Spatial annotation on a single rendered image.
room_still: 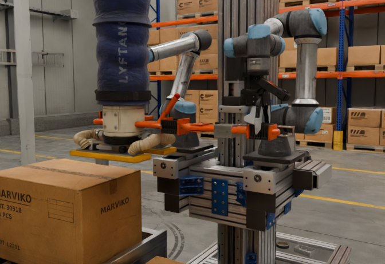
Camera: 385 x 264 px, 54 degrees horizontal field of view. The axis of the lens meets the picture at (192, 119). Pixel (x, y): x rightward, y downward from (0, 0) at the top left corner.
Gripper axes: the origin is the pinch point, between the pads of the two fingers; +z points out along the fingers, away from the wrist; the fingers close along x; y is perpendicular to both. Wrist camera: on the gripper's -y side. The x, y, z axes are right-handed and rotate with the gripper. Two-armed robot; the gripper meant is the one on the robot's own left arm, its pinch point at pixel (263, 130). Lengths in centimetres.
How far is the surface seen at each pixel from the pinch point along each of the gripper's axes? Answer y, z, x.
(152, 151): 49, 12, -3
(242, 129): 6.2, -0.3, 3.5
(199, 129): 22.9, 0.4, 3.8
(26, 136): 346, 43, -159
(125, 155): 49, 11, 14
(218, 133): 15.2, 1.4, 3.8
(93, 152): 65, 11, 15
